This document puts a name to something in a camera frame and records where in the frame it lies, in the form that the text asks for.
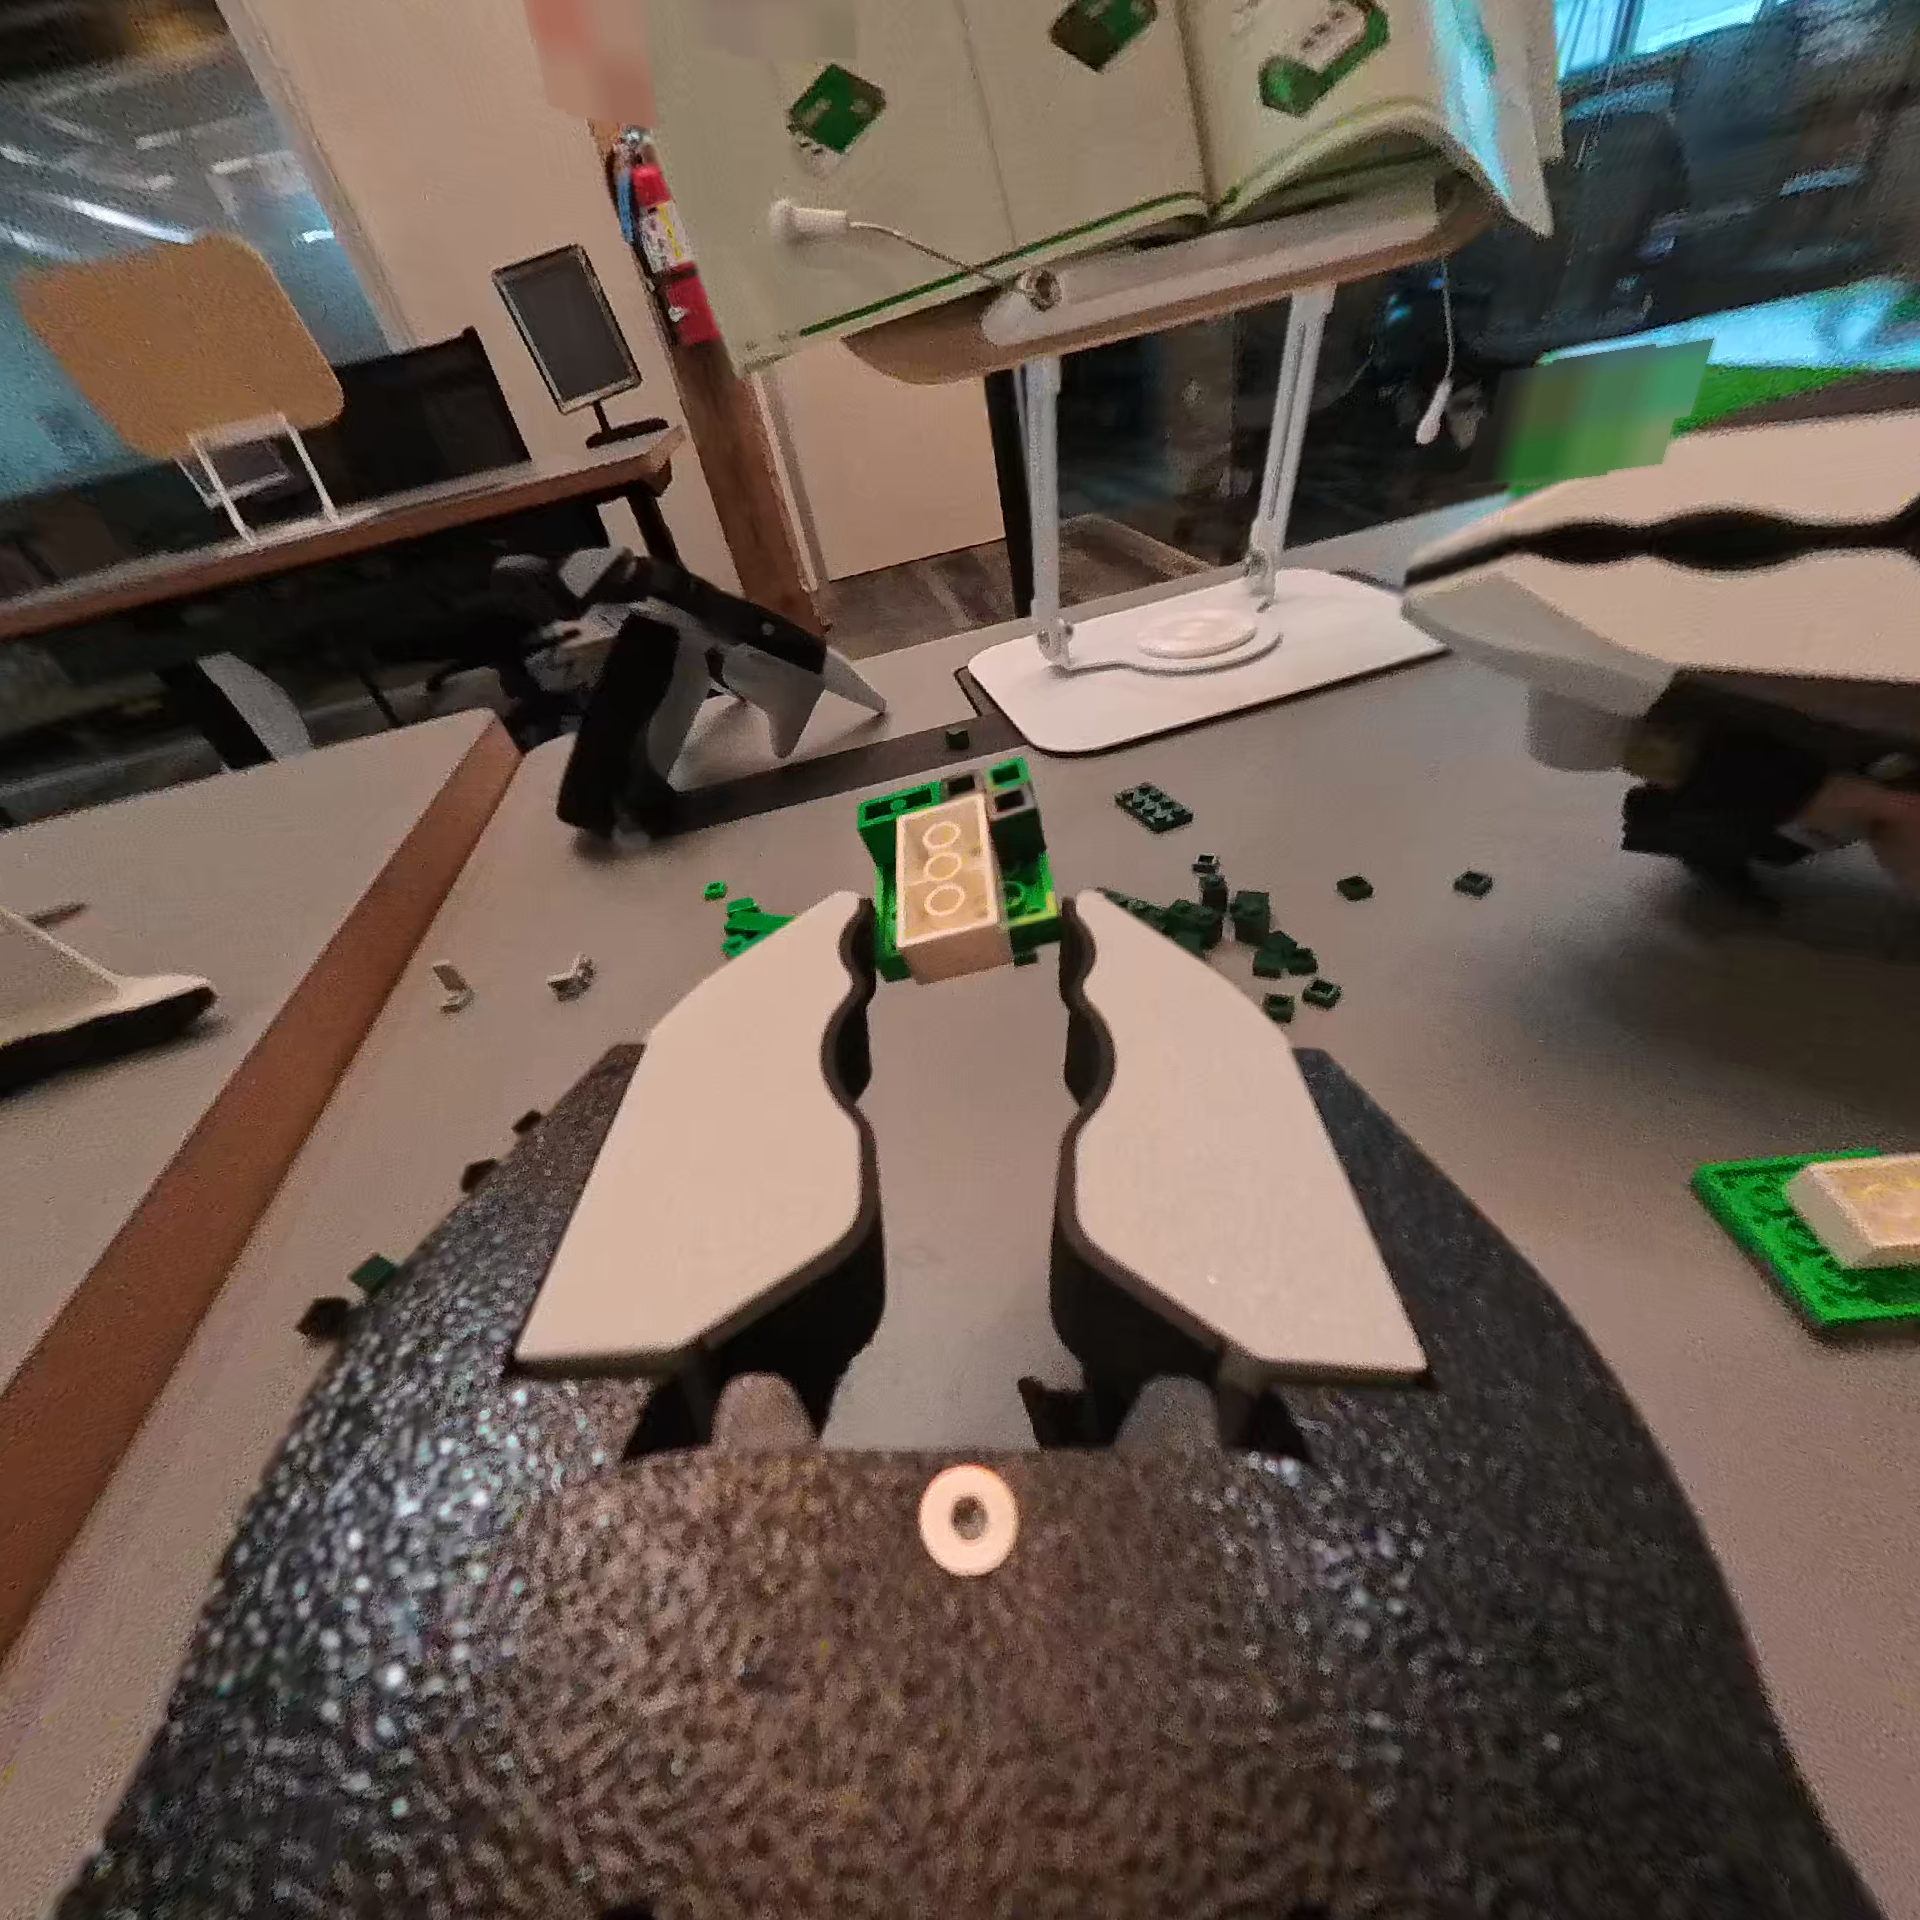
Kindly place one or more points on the green lego set box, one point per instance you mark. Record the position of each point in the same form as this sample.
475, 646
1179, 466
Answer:
1800, 368

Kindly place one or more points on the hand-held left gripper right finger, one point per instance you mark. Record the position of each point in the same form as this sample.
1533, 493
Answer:
1226, 1181

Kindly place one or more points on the grey framed tablet monitor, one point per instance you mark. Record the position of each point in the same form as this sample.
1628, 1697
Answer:
566, 325

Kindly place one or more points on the small pale hook piece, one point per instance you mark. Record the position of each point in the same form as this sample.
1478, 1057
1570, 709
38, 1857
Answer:
454, 985

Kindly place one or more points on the person's right hand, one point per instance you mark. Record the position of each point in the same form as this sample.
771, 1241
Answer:
1875, 811

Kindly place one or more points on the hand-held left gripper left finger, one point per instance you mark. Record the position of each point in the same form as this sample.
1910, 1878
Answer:
724, 1181

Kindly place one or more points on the lego instruction booklet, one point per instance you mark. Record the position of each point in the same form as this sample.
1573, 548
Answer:
975, 147

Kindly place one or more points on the bright green lego piece pile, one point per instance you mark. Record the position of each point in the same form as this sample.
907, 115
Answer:
744, 922

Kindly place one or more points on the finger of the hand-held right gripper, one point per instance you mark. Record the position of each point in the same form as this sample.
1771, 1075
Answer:
1649, 622
1723, 479

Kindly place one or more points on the black and white spare device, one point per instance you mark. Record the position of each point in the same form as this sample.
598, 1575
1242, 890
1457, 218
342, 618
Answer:
702, 660

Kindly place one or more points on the white book stand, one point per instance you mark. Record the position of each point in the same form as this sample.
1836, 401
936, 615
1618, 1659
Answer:
1203, 671

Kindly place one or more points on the wooden board clear stand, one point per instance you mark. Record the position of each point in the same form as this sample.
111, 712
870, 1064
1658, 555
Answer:
182, 348

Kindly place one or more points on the dark computer monitor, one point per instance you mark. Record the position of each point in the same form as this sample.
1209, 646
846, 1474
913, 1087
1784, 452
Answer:
426, 424

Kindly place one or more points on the dark green lego piece pile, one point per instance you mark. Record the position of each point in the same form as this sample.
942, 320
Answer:
1246, 927

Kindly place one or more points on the small grey lego bracket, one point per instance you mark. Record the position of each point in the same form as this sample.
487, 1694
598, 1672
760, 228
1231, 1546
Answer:
570, 976

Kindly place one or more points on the green lego plate cream brick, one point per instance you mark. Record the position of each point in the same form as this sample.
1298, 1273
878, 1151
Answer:
948, 903
1858, 1216

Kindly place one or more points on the wooden side desk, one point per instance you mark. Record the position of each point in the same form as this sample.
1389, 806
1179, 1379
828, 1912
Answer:
374, 515

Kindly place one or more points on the spare pale finger plate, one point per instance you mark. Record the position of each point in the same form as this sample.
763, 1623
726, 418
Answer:
71, 1004

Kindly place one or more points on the dark green flat lego plate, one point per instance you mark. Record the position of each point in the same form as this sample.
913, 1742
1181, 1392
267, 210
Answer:
1156, 806

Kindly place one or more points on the red fire extinguisher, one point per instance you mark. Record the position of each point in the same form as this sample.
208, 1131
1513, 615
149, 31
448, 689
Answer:
661, 238

